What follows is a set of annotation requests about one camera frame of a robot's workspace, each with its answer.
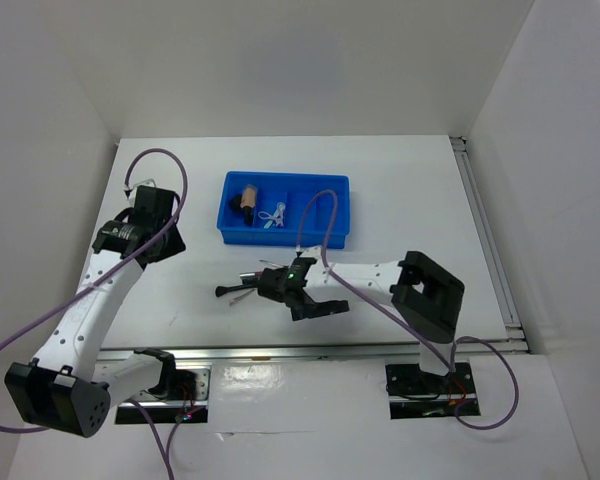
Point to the aluminium rail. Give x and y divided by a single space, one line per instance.
306 352
485 235

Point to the blue compartment tray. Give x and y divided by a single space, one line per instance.
315 204

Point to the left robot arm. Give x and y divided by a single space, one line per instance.
60 387

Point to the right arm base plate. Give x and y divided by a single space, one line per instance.
414 394

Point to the purple eyelash curler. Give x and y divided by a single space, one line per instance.
277 216

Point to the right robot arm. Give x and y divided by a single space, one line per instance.
415 292

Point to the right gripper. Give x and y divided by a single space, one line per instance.
329 306

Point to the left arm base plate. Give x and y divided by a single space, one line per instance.
186 402

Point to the aluminium rail right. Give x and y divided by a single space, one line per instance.
485 235

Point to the aluminium rail front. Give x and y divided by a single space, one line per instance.
306 352

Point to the silver hair clip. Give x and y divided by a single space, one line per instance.
240 298

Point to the clear tube black cap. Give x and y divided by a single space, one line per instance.
249 219

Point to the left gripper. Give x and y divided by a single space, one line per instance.
175 245

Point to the black makeup brush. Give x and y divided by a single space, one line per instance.
223 290

